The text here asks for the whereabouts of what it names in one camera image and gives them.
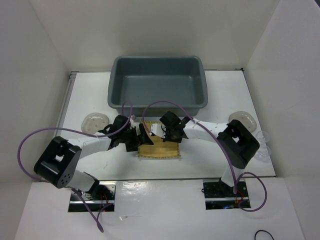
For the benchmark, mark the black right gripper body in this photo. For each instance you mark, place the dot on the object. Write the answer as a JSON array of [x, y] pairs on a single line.
[[170, 137]]

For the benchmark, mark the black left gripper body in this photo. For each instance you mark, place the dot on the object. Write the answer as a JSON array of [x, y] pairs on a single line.
[[130, 138]]

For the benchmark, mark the yellow woven bamboo mat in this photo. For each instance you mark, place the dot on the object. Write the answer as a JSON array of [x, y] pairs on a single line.
[[159, 150]]

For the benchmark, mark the clear glass plate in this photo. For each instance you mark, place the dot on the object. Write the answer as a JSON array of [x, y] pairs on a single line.
[[245, 118], [94, 122]]

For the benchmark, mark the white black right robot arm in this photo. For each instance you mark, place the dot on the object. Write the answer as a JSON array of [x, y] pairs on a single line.
[[236, 142]]

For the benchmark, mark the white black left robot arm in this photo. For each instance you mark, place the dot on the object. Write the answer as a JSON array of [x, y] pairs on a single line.
[[58, 163]]

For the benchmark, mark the grey plastic bin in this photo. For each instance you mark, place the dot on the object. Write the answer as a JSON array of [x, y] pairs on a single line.
[[161, 82]]

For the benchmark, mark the clear plastic cup upper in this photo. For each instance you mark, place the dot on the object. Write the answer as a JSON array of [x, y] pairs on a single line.
[[263, 137]]

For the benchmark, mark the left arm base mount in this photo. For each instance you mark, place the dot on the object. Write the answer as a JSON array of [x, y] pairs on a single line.
[[104, 200]]

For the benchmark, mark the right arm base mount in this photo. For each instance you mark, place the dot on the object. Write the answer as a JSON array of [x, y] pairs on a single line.
[[219, 196]]

